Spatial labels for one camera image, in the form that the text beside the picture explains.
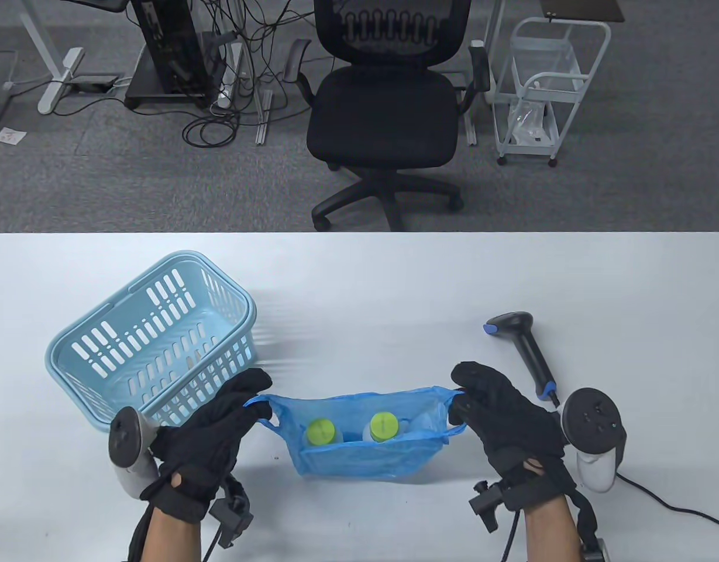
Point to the person's right hand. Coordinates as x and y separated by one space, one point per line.
511 421

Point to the person's left hand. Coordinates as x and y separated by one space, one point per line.
207 433

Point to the white coconut water bottle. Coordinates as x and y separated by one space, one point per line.
320 432
382 426

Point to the blue plastic bag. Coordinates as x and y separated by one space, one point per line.
359 459

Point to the person's left forearm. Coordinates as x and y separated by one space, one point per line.
172 535

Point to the person's right forearm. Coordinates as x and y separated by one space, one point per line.
552 533

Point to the black and white tracking controller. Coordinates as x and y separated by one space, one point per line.
593 421
128 451

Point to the black wrist battery box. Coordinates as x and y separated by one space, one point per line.
594 551

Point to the light blue plastic basket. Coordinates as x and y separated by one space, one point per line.
64 374

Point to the clear plastic bag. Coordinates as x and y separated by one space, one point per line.
529 120

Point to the black mesh office chair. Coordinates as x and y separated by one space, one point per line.
382 111

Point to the white power strip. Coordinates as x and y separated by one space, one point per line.
227 88

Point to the paper scrap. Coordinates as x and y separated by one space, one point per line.
9 135

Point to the white rolling cart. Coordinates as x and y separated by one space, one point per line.
540 64

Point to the black floor socket box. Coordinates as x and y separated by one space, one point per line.
93 82

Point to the white desk leg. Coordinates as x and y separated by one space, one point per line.
58 76

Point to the black computer tower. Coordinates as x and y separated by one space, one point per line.
172 47

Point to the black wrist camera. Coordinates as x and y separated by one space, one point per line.
233 515
488 503

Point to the aluminium rail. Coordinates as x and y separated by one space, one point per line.
261 126
470 132

